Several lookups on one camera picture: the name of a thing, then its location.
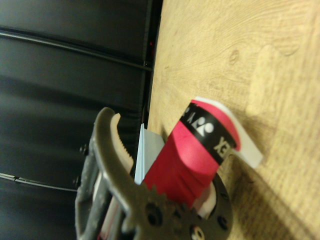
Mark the blue litter tray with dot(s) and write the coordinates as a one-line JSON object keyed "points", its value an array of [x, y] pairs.
{"points": [[147, 150]]}

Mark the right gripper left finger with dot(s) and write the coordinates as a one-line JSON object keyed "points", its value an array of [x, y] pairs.
{"points": [[112, 162]]}

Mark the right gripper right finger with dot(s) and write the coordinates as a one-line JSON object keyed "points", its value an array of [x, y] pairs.
{"points": [[225, 212]]}

